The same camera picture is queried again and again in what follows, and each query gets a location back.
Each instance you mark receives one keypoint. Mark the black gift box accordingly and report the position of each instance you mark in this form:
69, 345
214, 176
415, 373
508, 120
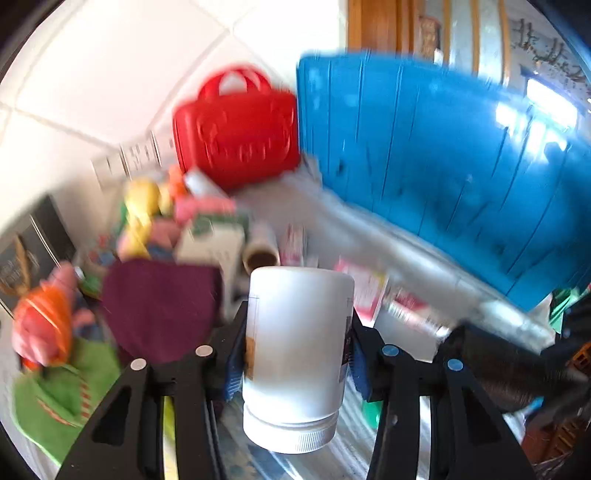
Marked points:
37, 249

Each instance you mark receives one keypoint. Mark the pink flat pack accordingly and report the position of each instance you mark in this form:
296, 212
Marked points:
203, 207

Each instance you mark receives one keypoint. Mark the white box green print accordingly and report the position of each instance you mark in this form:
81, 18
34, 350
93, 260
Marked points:
210, 242

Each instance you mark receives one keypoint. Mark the maroon cloth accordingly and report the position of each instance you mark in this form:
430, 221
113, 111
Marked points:
159, 309

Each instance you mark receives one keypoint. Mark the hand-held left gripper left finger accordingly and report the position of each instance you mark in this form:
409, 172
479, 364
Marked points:
184, 392

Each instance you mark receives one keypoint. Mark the green cloth bag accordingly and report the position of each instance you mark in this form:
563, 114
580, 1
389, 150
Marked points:
55, 401

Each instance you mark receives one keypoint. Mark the wooden frame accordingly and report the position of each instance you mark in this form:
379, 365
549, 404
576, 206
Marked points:
378, 23

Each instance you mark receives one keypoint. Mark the white wall sockets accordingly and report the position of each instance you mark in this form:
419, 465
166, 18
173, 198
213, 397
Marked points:
134, 157

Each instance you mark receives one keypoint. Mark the ornate picture frame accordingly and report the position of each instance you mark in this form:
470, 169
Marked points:
429, 37

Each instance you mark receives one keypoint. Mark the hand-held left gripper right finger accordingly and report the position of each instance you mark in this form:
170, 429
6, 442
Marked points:
362, 369

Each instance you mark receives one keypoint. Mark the cardboard roll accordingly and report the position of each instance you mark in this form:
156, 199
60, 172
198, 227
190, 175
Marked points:
261, 251

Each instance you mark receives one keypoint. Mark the white plastic bottle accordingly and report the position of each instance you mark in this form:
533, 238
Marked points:
295, 350

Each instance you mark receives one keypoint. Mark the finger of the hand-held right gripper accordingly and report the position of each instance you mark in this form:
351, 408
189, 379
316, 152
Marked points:
494, 364

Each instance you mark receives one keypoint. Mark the red plastic carry case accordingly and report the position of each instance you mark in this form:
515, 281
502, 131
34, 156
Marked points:
235, 134

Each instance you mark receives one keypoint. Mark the yellow-green snack packet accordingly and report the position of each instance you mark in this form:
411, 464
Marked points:
170, 438

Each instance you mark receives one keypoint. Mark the pink plush toy orange dress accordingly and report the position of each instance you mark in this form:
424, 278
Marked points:
41, 323

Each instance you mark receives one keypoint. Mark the white tube bottle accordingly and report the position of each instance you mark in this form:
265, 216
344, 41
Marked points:
201, 181

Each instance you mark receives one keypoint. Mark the blue plastic crate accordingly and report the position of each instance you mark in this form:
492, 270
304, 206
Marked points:
438, 175

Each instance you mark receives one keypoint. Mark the white cloth-covered desktop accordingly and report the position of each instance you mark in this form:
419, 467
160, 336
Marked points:
369, 230

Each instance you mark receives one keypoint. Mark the red and white packet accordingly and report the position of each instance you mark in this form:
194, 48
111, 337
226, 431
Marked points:
364, 288

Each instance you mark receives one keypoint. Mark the yellow plush toy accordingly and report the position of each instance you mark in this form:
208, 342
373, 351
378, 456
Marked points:
141, 203

